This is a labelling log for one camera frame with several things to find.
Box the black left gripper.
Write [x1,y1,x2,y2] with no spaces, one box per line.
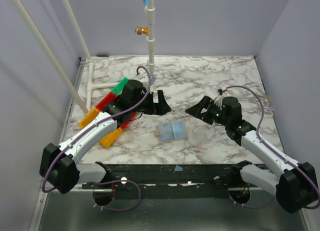
[131,90,172,116]

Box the beige card holder wallet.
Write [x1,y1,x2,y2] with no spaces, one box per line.
[154,120,189,144]

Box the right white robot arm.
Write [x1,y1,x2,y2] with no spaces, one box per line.
[185,96,320,214]

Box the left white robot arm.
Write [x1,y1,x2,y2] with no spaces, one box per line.
[39,79,172,194]

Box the green plastic bin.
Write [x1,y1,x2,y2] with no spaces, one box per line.
[111,77,129,96]

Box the red plastic bin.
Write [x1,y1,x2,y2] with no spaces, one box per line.
[95,91,137,128]

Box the yellow plastic bin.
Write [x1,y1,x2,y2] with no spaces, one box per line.
[78,108,123,148]

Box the orange knob on pipe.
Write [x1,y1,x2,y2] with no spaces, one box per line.
[135,26,149,36]

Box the white slanted pole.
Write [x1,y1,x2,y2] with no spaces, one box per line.
[10,0,89,115]

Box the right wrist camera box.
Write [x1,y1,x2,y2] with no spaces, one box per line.
[215,88,228,101]

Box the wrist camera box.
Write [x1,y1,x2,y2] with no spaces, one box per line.
[139,74,156,86]
[215,88,228,101]

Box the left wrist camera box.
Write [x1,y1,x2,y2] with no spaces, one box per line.
[139,74,156,86]

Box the black table front rail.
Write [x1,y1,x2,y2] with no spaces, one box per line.
[82,164,246,199]

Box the white pvc pipe frame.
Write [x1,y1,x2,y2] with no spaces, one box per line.
[61,0,156,112]

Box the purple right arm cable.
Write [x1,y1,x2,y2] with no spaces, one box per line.
[219,85,320,210]

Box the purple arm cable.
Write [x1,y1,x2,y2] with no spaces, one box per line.
[41,65,152,212]
[219,85,320,210]

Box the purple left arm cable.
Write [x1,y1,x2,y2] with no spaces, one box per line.
[41,65,152,212]

